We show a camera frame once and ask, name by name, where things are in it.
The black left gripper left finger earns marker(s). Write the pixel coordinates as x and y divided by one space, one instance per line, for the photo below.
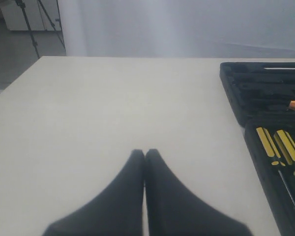
116 211

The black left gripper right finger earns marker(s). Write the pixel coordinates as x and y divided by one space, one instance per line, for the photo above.
173 210

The black plastic tool case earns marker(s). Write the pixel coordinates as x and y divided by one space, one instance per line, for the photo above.
259 94

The large yellow black screwdriver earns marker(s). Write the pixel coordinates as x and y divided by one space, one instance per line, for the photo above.
274 155

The middle yellow black screwdriver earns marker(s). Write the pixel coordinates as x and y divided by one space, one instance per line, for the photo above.
287 147

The white backdrop curtain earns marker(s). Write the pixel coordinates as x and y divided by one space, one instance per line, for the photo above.
179 28

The black tripod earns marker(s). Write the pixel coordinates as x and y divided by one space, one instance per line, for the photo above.
22 6

